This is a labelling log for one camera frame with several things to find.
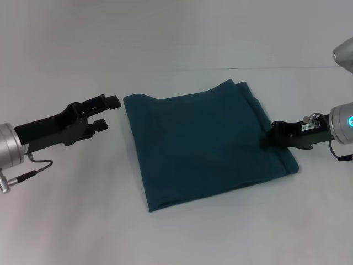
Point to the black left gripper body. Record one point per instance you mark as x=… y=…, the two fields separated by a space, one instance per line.
x=52 y=129

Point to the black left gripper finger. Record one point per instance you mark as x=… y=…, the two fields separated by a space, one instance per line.
x=102 y=103
x=99 y=125

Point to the teal blue t-shirt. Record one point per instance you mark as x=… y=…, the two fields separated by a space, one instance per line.
x=204 y=149

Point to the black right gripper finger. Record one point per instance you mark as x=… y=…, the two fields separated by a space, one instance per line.
x=268 y=139

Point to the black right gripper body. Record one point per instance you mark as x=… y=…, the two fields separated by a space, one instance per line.
x=303 y=135

